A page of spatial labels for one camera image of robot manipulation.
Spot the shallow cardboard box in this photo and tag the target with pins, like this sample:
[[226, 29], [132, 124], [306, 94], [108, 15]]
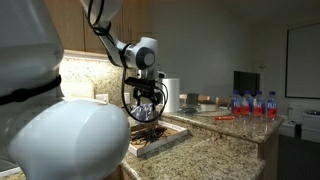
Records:
[[172, 133]]

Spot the black zip ties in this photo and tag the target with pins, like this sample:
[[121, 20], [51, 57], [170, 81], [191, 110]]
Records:
[[148, 135]]

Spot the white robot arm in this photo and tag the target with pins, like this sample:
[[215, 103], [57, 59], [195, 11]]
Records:
[[47, 135]]

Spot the white paper towel roll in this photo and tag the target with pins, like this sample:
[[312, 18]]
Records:
[[173, 87]]

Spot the white whiteboard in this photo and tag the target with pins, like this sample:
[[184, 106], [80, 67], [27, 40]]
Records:
[[303, 62]]

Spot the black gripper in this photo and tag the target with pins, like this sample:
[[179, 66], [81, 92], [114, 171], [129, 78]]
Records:
[[144, 88]]

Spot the fiji water bottle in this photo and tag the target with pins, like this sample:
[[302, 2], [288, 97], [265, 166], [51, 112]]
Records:
[[236, 104], [247, 103], [258, 104], [271, 105]]

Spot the clear water bottle pack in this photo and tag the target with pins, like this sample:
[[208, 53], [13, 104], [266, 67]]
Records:
[[144, 112]]

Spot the black television screen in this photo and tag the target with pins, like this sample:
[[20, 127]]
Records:
[[243, 81]]

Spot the white wall outlet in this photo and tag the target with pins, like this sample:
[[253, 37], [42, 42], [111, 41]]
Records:
[[102, 97]]

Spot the orange marker pen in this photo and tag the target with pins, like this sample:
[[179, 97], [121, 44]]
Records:
[[224, 118]]

